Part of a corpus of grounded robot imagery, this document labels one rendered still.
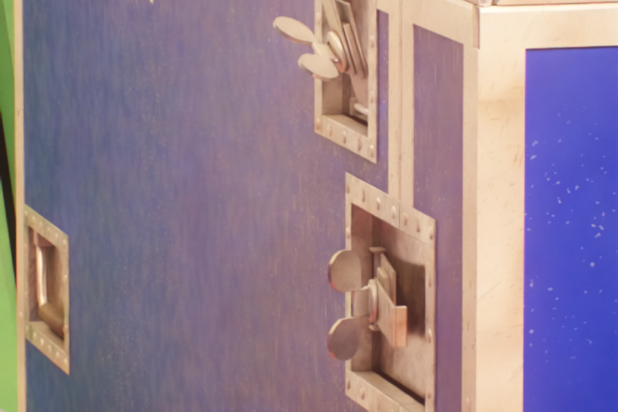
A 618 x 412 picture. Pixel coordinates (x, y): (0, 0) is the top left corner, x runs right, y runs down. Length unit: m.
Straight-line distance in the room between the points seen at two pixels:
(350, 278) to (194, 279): 0.43
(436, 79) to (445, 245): 0.09
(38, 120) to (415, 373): 0.92
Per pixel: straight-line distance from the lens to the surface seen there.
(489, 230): 2.42
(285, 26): 2.65
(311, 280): 2.74
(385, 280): 2.59
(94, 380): 3.32
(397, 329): 2.54
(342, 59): 2.64
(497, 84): 2.41
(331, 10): 2.64
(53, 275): 3.52
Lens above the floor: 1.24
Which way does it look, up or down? 9 degrees down
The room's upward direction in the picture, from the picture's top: straight up
